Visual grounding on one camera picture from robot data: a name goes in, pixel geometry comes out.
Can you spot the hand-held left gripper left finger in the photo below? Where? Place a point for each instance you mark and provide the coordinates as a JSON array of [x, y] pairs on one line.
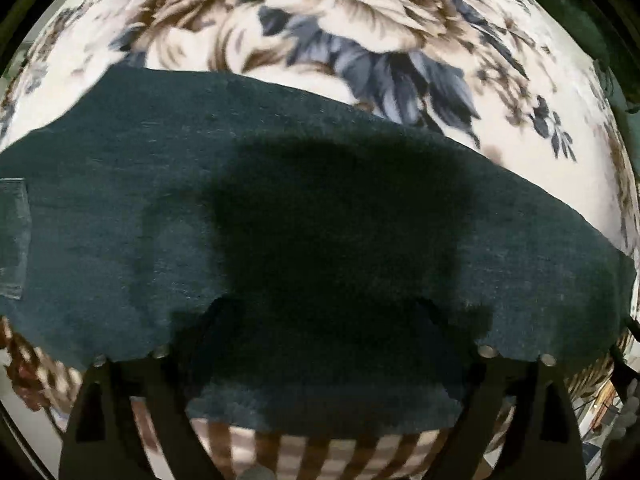
[[150, 385]]

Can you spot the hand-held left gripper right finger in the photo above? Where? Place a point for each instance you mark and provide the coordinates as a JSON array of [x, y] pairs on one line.
[[492, 390]]

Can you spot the dark blue denim pants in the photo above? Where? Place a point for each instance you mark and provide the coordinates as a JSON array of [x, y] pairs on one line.
[[310, 240]]

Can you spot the floral printed blanket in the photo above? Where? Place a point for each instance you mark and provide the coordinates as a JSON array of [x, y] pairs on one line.
[[380, 40]]

